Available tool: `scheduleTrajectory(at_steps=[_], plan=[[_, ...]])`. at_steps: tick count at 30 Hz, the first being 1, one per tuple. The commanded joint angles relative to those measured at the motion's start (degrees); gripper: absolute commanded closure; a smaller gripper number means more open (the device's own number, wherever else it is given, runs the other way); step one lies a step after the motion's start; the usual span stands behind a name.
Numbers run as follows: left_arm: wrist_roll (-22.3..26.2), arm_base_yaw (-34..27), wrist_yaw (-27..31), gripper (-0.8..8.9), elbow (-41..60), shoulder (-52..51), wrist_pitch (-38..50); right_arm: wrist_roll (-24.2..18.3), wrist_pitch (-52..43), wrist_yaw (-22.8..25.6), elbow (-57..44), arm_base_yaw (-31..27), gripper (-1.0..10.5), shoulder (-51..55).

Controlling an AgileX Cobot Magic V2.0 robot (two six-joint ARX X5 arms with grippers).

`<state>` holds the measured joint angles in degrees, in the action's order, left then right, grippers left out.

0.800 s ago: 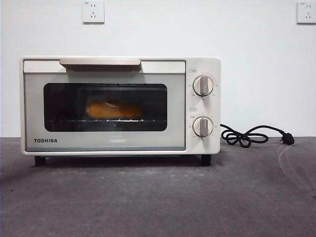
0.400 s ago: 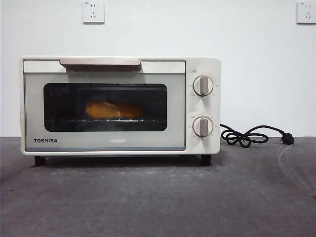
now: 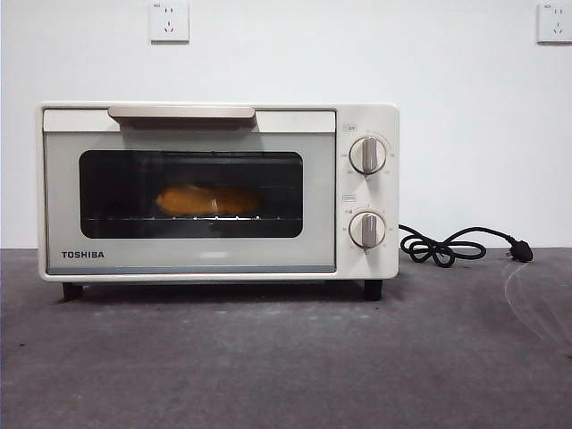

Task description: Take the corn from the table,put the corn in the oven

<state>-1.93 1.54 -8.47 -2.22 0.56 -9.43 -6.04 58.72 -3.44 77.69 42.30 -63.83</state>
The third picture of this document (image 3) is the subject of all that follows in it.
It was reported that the yellow corn cob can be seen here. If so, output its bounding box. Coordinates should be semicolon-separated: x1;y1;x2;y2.
156;183;262;216

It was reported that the glass oven door with handle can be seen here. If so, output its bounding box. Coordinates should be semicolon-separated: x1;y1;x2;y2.
42;105;337;274

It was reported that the cream Toshiba toaster oven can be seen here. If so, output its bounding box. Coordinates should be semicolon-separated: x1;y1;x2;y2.
35;101;400;302

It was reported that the cream oven timer knob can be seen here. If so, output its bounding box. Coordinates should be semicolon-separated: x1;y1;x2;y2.
349;211;388;249

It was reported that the cream oven temperature knob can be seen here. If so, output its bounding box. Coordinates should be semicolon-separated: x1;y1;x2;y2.
349;137;389;176

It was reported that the metal wire oven rack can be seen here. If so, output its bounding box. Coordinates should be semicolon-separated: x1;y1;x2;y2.
84;203;299;224

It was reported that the black power cord with plug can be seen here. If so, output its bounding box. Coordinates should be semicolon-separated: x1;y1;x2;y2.
398;223;534;269

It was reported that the white wall socket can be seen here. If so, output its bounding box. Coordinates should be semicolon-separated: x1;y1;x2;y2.
535;2;572;46
149;0;190;45

